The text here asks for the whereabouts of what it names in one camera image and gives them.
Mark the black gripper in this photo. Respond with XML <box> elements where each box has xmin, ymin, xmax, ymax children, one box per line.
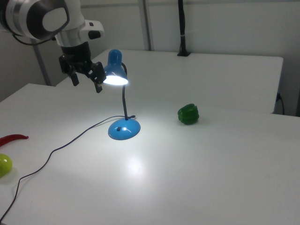
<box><xmin>58</xmin><ymin>41</ymin><xmax>106</xmax><ymax>94</ymax></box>

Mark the blue gooseneck desk lamp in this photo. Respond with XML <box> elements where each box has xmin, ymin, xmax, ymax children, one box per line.
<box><xmin>102</xmin><ymin>48</ymin><xmax>142</xmax><ymax>141</ymax></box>

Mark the red chili pepper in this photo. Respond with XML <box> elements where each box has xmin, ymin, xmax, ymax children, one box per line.
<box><xmin>0</xmin><ymin>134</ymin><xmax>30</xmax><ymax>148</ymax></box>

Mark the green bell pepper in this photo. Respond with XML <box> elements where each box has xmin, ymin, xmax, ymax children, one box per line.
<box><xmin>177</xmin><ymin>103</ymin><xmax>200</xmax><ymax>126</ymax></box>

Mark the black pole with clamp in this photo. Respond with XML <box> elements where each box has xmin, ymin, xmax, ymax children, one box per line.
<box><xmin>177</xmin><ymin>0</ymin><xmax>191</xmax><ymax>57</ymax></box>

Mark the yellow-green apple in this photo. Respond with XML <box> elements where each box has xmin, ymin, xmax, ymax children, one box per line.
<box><xmin>0</xmin><ymin>153</ymin><xmax>13</xmax><ymax>178</ymax></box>

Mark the white side table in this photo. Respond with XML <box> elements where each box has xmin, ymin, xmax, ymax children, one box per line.
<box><xmin>55</xmin><ymin>49</ymin><xmax>284</xmax><ymax>115</ymax></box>

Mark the slanted grey metal frame post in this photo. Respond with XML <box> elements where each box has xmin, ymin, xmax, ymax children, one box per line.
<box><xmin>32</xmin><ymin>44</ymin><xmax>53</xmax><ymax>87</ymax></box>

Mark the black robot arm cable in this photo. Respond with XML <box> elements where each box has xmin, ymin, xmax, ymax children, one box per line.
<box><xmin>12</xmin><ymin>33</ymin><xmax>58</xmax><ymax>46</ymax></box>

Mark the thin black lamp cable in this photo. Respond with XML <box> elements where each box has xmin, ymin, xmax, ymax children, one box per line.
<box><xmin>0</xmin><ymin>114</ymin><xmax>136</xmax><ymax>222</ymax></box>

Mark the upright grey metal frame post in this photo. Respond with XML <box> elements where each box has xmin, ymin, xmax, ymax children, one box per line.
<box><xmin>142</xmin><ymin>0</ymin><xmax>155</xmax><ymax>51</ymax></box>

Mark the black wall socket cable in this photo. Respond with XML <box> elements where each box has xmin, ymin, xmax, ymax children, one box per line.
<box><xmin>276</xmin><ymin>92</ymin><xmax>285</xmax><ymax>116</ymax></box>

